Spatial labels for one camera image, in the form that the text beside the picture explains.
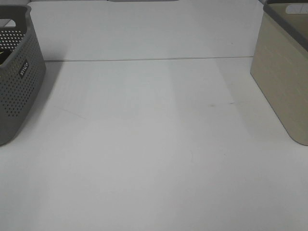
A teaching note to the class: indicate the beige storage bin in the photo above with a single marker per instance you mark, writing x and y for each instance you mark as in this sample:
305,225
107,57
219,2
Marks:
280,64

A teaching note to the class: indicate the grey perforated plastic basket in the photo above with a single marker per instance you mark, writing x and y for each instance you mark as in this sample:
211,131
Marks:
22,69

